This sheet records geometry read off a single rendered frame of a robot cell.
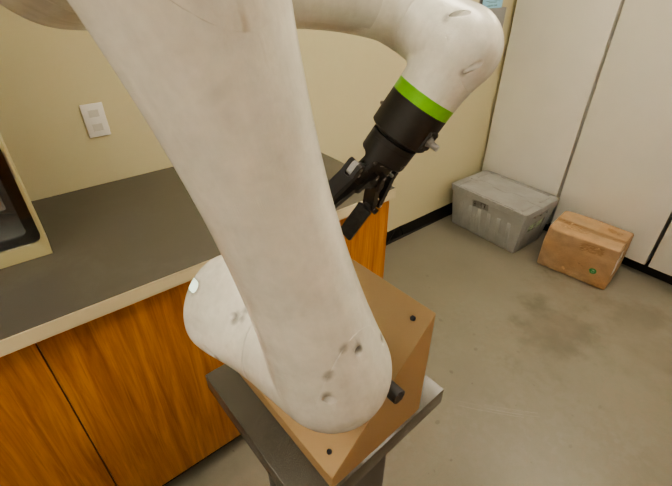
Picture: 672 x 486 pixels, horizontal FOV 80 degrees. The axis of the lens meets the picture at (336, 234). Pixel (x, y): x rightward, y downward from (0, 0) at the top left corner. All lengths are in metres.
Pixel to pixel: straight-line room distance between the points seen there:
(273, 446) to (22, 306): 0.71
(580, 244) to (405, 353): 2.26
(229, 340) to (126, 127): 1.33
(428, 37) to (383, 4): 0.07
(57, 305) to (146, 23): 0.97
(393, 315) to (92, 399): 0.92
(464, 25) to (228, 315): 0.44
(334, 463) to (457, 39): 0.60
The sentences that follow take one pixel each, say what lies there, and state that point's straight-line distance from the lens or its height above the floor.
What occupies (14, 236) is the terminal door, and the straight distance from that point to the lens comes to 1.31.
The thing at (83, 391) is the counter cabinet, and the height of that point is 0.67.
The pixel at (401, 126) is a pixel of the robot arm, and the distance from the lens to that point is 0.58.
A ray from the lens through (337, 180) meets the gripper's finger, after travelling 0.59.
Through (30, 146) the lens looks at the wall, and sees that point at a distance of 1.70.
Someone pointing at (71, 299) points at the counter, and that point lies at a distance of 1.15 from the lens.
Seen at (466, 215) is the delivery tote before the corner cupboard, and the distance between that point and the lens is 3.10.
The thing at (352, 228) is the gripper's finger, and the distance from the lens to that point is 0.74.
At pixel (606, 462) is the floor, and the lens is 2.07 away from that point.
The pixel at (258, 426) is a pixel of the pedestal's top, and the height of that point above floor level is 0.94.
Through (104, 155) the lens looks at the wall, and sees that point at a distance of 1.73.
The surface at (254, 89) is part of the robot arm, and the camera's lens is 0.23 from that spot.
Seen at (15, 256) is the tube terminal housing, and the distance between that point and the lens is 1.35.
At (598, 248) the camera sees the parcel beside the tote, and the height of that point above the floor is 0.26.
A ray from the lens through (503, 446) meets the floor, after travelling 1.94.
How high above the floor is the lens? 1.58
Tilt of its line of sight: 32 degrees down
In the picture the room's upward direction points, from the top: straight up
